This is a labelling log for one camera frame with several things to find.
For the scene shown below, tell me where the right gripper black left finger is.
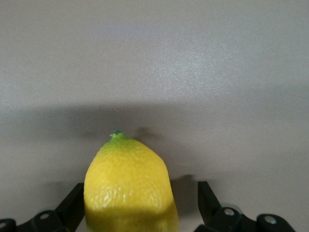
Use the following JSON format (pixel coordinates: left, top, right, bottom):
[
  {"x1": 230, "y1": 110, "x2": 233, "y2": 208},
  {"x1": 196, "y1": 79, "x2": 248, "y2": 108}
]
[{"x1": 16, "y1": 183, "x2": 86, "y2": 232}]

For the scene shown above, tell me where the yellow lemon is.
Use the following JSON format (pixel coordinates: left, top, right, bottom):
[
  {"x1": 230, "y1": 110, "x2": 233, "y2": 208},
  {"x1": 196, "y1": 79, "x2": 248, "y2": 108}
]
[{"x1": 84, "y1": 130, "x2": 179, "y2": 232}]

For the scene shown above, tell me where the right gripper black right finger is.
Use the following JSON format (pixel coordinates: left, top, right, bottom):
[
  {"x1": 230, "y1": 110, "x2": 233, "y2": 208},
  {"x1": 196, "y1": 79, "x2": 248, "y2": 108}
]
[{"x1": 195, "y1": 181, "x2": 258, "y2": 232}]

